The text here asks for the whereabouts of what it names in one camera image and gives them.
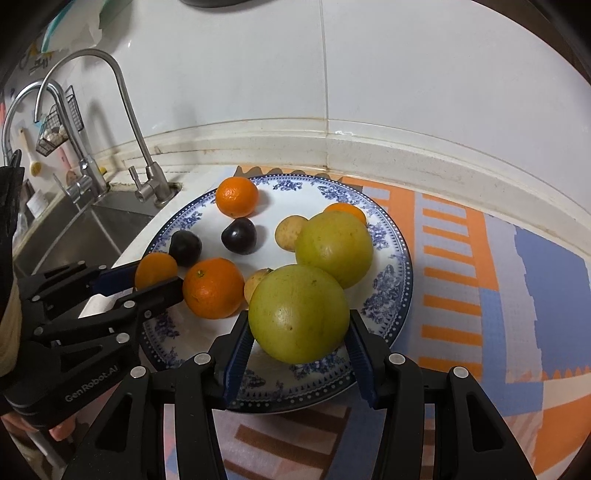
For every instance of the dark purple plum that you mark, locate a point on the dark purple plum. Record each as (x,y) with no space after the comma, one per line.
(238,235)
(184,248)

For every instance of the stainless steel sink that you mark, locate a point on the stainless steel sink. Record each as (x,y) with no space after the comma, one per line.
(78,230)

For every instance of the orange mandarin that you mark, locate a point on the orange mandarin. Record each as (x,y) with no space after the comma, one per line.
(237,196)
(213,288)
(155,272)
(344,210)

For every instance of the green and white paper pack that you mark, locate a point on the green and white paper pack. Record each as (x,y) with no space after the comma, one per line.
(74,23)

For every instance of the small yellow-brown fruit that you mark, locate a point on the small yellow-brown fruit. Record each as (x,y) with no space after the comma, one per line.
(254,284)

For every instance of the white cup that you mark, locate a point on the white cup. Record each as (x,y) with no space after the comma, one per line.
(36,204)

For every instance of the blue and white plate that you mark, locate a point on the blue and white plate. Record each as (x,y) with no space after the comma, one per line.
(383,286)

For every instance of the garlic bulbs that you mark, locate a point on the garlic bulbs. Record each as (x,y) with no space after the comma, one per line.
(54,134)

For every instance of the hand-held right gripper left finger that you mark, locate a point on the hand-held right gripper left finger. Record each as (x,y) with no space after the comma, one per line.
(238,360)

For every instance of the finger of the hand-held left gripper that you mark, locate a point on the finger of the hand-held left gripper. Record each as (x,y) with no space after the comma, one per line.
(115,279)
(161,293)

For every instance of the brown round fruit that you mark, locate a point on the brown round fruit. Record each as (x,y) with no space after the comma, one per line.
(286,233)

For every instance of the person's left forearm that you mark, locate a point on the person's left forearm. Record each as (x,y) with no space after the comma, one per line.
(9,221)

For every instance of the yellow-green round fruit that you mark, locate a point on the yellow-green round fruit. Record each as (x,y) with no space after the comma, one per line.
(298,314)
(334,249)

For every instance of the thin steel gooseneck faucet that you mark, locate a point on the thin steel gooseneck faucet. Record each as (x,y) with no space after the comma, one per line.
(138,138)

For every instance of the tall steel pull-down faucet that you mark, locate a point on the tall steel pull-down faucet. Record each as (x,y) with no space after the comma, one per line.
(87,170)

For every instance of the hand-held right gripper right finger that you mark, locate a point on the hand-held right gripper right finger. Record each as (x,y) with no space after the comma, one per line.
(362,369)

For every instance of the person's left hand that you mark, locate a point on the person's left hand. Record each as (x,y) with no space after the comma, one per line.
(62,430)

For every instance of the colourful patterned foam mat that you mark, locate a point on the colourful patterned foam mat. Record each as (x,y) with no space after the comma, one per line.
(461,286)

